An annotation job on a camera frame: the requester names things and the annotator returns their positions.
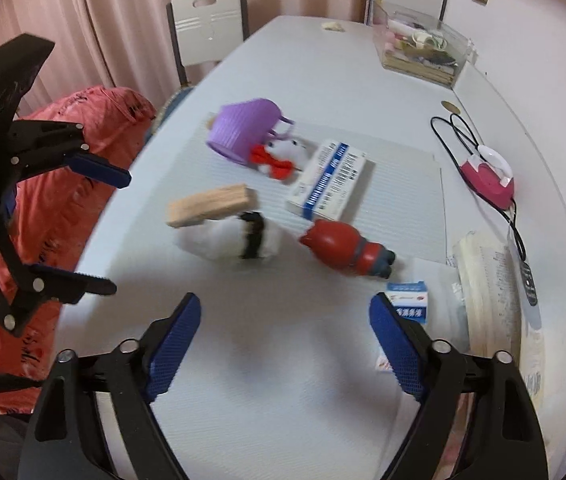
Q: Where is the open book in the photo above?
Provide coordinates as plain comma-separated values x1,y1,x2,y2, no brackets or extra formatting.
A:
450,230,550,411

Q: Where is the black inline remote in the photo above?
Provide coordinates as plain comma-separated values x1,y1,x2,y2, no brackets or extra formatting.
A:
518,260,540,307

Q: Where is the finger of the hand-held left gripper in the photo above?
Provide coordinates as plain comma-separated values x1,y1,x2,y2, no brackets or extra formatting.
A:
10,119,132,190
0,232,118,337

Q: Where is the red printed blanket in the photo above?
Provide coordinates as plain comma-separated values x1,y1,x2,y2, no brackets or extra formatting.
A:
0,86,158,413

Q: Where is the pink curtain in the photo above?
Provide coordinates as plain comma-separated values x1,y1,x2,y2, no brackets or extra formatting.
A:
0,0,370,106

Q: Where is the red and white plush toy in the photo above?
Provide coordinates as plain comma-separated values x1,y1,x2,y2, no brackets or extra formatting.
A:
250,138,310,182

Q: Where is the blue and white medicine box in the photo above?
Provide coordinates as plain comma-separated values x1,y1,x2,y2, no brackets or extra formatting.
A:
285,138,376,222

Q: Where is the small blue and white box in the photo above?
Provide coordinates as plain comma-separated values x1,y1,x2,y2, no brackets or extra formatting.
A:
386,281,431,325

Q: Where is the clear plastic organizer box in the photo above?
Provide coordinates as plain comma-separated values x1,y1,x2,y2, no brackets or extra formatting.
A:
373,0,478,90

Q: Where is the purple plastic basket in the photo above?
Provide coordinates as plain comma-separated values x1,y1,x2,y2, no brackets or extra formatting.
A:
206,98,295,166

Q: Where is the white chair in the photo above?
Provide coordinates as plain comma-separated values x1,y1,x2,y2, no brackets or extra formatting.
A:
166,0,250,88

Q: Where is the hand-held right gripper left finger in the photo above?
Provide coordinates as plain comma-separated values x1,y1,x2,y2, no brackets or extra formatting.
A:
17,292,202,480

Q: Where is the wooden block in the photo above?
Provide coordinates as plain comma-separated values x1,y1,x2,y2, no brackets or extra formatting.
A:
166,184,255,228

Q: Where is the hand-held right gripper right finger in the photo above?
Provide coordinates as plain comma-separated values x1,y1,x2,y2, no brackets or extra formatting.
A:
369,292,548,480

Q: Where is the white plush with black band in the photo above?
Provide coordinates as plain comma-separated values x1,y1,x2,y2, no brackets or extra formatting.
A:
173,210,284,264

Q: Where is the red pig toy figure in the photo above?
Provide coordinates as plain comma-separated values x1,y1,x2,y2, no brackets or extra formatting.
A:
299,219,397,279

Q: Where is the blue chair cushion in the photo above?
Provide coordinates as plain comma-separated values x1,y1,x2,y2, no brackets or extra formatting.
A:
155,85,195,128

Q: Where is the pink and white device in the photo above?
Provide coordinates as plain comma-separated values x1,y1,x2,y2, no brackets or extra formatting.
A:
459,145,516,209

